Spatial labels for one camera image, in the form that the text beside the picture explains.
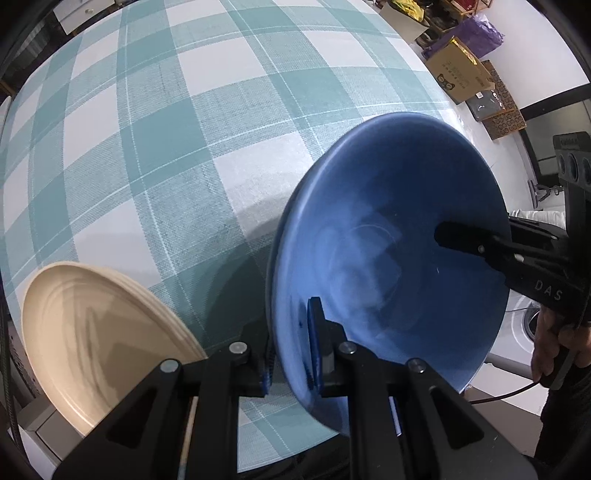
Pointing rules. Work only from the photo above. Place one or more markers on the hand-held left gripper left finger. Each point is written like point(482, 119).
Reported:
point(258, 369)

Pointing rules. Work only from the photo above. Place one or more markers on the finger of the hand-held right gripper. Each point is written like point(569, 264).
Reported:
point(540, 235)
point(461, 237)

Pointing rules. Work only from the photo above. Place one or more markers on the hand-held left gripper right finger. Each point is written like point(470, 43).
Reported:
point(314, 341)

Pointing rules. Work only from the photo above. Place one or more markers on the blue bowl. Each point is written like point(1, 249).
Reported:
point(392, 207)

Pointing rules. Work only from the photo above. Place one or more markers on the cream plate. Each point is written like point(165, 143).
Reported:
point(92, 332)

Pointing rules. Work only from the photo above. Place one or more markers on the person's right hand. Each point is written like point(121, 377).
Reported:
point(545, 341)

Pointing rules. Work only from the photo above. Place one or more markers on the black stand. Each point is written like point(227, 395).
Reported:
point(540, 191)

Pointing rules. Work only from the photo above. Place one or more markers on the white appliance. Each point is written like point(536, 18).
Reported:
point(517, 323)

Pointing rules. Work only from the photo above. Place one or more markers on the brown patterned box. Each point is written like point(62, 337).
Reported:
point(505, 120)

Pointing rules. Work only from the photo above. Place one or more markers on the grey flat case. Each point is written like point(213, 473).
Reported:
point(485, 107)

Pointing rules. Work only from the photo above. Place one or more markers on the cardboard box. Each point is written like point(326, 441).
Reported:
point(457, 69)

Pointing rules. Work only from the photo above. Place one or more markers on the purple bag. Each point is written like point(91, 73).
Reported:
point(480, 32)

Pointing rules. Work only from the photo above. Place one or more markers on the white trash bin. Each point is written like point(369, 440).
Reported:
point(404, 25)

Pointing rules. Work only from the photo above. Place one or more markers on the grey cabinet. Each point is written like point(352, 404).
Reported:
point(39, 422)

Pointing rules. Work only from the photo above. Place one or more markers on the teal plaid tablecloth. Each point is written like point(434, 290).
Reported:
point(184, 138)

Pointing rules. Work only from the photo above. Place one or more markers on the white drawer cabinet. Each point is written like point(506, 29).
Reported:
point(78, 16)

